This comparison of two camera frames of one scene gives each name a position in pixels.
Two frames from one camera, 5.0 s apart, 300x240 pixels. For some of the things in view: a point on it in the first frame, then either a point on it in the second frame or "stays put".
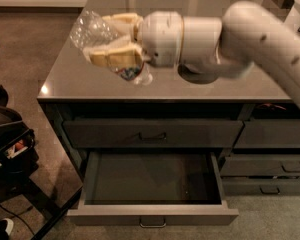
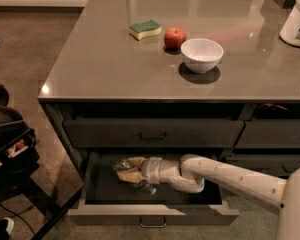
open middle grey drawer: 152,188 stays put
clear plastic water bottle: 103,42 to 128,164
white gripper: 160,37 to 150,170
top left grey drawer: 150,133 stays put
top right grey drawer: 274,134 stays put
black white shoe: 1,229 stays put
